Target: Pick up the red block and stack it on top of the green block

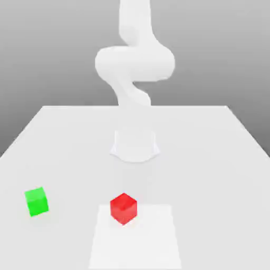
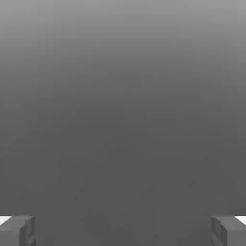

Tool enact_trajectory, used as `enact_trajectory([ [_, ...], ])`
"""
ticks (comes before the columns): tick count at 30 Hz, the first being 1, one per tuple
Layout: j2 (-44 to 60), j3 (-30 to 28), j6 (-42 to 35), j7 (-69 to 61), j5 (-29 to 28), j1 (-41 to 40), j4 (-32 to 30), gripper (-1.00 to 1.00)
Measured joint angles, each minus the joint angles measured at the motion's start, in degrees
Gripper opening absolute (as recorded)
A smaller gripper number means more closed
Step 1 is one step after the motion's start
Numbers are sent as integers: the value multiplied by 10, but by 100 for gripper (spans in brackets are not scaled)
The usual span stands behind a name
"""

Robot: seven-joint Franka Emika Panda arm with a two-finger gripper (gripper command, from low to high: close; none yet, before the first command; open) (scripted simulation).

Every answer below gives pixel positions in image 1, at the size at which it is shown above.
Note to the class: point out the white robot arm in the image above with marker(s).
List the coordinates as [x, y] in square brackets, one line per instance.
[135, 63]

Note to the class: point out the small red cube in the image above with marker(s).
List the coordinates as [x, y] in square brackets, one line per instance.
[123, 208]

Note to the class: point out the small green cube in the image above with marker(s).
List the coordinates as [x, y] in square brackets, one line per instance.
[37, 202]

